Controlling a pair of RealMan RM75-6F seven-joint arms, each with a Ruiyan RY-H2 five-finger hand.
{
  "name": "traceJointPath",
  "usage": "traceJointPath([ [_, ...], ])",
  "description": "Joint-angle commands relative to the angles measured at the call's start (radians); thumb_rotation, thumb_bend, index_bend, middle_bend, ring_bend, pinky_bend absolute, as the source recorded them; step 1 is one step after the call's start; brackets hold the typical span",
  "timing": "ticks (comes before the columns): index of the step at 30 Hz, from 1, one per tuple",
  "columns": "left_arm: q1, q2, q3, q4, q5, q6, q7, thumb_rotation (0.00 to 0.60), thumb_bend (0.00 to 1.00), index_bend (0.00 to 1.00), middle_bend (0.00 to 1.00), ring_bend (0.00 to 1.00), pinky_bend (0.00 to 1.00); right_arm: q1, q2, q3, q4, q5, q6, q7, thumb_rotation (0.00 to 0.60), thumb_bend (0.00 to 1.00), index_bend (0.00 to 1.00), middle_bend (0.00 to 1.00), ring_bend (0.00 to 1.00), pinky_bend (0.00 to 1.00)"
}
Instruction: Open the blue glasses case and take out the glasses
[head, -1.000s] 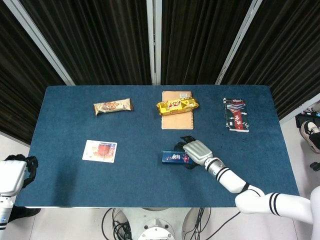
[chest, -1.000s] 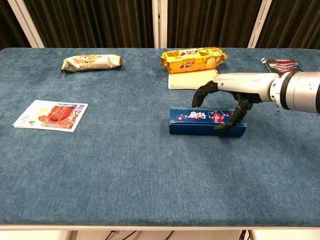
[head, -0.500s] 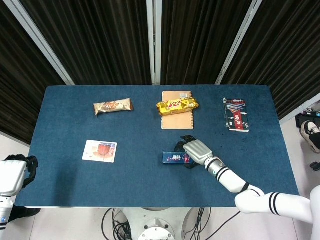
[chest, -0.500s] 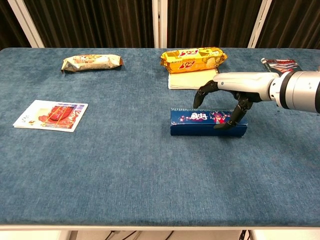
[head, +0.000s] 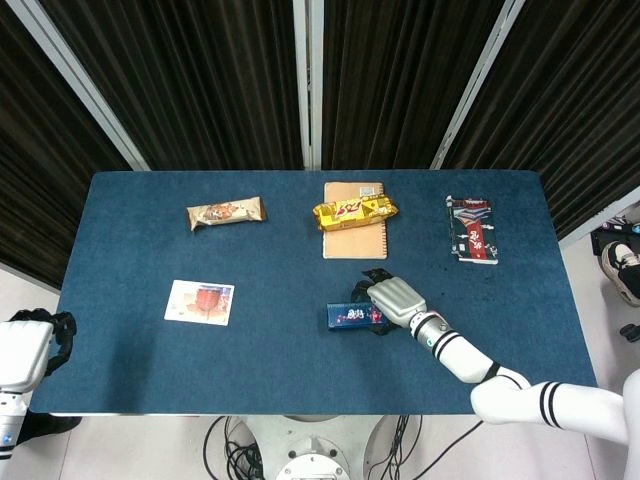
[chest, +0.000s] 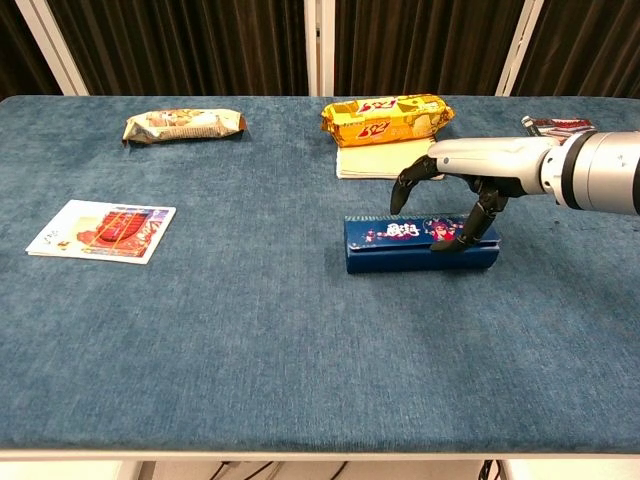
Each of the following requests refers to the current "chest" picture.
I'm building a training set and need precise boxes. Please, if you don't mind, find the white red picture booklet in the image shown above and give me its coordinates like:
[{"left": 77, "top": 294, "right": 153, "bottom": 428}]
[{"left": 25, "top": 199, "right": 177, "bottom": 266}]

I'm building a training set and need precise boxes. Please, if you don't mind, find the black red book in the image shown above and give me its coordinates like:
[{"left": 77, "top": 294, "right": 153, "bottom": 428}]
[{"left": 521, "top": 115, "right": 599, "bottom": 146}]

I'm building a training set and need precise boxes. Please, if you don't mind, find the blue printed cardboard box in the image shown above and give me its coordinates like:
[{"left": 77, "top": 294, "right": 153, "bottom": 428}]
[{"left": 343, "top": 213, "right": 503, "bottom": 275}]

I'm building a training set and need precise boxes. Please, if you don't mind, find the slanted white frame post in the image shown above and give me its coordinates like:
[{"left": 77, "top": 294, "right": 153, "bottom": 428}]
[
  {"left": 494, "top": 0, "right": 545, "bottom": 97},
  {"left": 14, "top": 0, "right": 90, "bottom": 97}
]

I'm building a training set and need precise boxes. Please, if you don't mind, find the dark pleated curtain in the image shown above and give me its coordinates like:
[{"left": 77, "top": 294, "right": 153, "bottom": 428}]
[{"left": 0, "top": 0, "right": 640, "bottom": 99}]

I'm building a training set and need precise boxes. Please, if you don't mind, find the blue velvet tablecloth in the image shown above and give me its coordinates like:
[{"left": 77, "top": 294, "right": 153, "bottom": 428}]
[{"left": 0, "top": 94, "right": 640, "bottom": 454}]

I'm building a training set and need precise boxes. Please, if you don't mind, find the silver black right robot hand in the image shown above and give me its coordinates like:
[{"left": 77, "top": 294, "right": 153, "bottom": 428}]
[{"left": 389, "top": 135, "right": 561, "bottom": 253}]

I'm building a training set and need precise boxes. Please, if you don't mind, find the beige spiral notebook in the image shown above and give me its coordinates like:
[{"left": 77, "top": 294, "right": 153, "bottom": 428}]
[{"left": 335, "top": 136, "right": 446, "bottom": 181}]

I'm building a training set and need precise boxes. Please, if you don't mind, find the yellow snack packet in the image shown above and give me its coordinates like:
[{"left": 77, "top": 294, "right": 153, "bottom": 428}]
[{"left": 320, "top": 93, "right": 456, "bottom": 148}]

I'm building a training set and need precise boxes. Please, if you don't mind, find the beige brown snack packet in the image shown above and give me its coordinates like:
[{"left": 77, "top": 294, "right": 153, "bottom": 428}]
[{"left": 122, "top": 108, "right": 249, "bottom": 147}]

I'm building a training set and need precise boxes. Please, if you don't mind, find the upright white frame post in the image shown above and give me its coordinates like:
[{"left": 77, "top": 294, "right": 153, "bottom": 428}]
[{"left": 303, "top": 0, "right": 336, "bottom": 97}]

